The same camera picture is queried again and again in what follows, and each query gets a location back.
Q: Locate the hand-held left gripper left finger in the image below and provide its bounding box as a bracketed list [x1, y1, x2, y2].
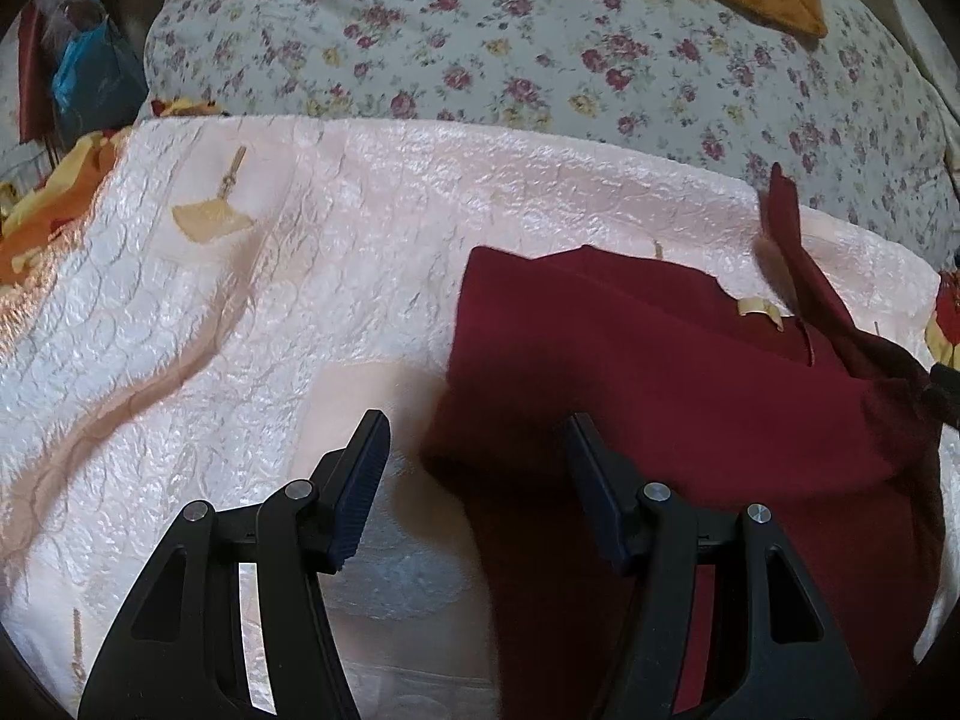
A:
[77, 410, 392, 720]

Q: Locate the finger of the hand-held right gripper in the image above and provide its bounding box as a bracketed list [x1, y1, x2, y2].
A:
[927, 362, 960, 430]

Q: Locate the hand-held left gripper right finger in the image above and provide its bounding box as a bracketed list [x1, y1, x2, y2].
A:
[565, 413, 878, 720]

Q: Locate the dark red garment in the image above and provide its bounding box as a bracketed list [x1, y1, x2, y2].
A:
[420, 163, 950, 720]

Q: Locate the pink quilted bedspread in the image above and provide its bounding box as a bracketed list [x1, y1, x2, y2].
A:
[0, 116, 942, 720]

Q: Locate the yellow orange printed blanket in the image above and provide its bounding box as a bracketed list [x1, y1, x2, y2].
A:
[0, 97, 226, 290]

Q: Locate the floral quilt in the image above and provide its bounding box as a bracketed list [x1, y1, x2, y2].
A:
[142, 0, 960, 275]

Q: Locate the blue plastic bag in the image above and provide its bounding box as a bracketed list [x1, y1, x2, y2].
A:
[52, 15, 147, 121]

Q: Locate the red hanging cloth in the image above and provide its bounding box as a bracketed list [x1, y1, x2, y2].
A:
[19, 4, 59, 143]

